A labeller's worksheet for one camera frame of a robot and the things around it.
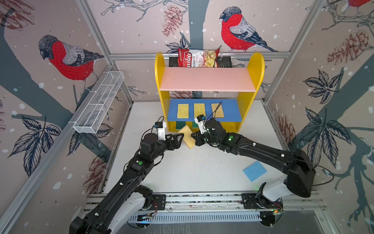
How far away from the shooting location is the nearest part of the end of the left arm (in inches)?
22.5

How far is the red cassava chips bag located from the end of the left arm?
44 centimetres

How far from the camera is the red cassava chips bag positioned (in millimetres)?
873
